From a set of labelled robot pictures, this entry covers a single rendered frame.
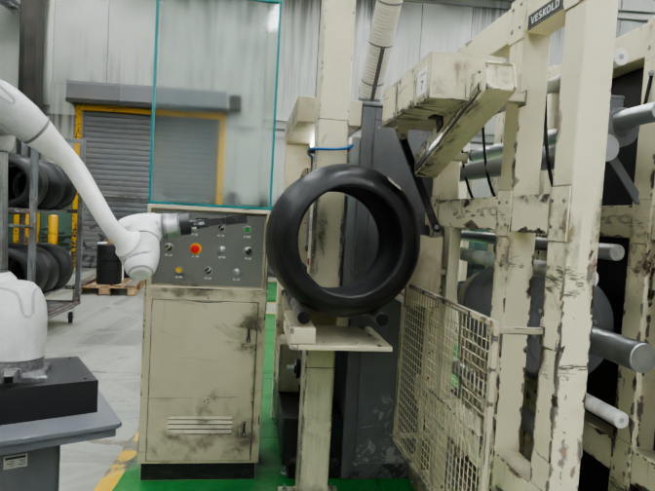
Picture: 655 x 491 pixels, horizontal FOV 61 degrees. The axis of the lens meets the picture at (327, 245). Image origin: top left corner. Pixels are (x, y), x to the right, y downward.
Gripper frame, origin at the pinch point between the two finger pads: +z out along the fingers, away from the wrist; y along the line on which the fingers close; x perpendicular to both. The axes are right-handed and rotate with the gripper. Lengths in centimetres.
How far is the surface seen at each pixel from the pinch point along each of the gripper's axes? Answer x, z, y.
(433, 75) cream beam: -39, 64, -37
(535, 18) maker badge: -54, 96, -41
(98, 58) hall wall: -309, -243, 931
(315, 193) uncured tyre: -6.8, 27.6, -12.1
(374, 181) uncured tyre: -9, 49, -10
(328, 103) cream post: -43, 41, 25
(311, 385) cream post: 73, 23, 24
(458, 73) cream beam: -39, 72, -37
